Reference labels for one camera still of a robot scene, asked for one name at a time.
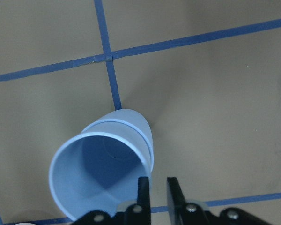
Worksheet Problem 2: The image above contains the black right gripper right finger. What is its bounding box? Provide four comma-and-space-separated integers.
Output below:
167, 177, 210, 225

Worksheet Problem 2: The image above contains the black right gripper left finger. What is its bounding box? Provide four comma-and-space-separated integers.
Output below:
116, 177, 151, 225

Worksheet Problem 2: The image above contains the blue plastic cup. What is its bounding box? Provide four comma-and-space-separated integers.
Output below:
49, 132, 154, 221
81, 109, 154, 170

